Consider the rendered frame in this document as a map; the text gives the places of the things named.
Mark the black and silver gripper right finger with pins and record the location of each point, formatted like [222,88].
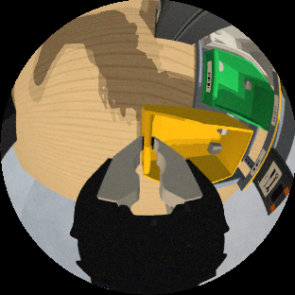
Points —
[181,182]

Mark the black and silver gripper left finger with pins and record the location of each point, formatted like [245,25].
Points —
[115,183]

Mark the yellow bin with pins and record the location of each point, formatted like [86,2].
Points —
[173,127]

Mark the grey metal rack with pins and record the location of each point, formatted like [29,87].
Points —
[284,135]

